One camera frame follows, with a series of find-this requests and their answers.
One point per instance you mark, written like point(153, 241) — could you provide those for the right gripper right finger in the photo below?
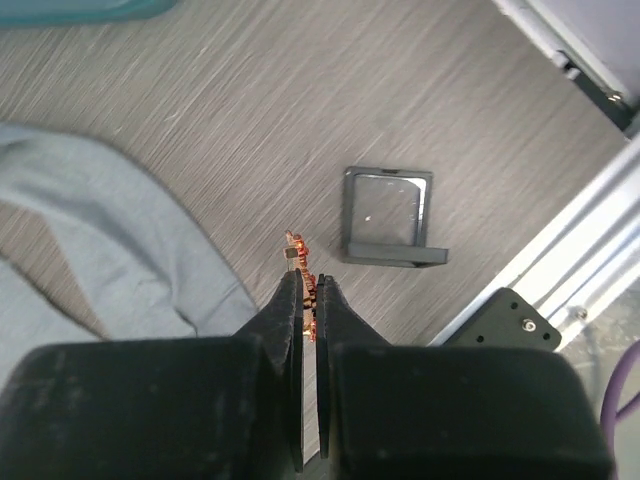
point(447, 412)

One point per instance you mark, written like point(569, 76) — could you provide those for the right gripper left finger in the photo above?
point(226, 407)

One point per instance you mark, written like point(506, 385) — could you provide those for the grey button-up shirt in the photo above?
point(145, 266)

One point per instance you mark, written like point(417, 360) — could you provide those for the orange red brooch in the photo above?
point(296, 254)

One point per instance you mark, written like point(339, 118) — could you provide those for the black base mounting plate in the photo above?
point(507, 320)

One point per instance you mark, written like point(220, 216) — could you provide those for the teal plastic basin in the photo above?
point(31, 13)

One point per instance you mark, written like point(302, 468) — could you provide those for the small black square frame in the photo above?
point(385, 217)

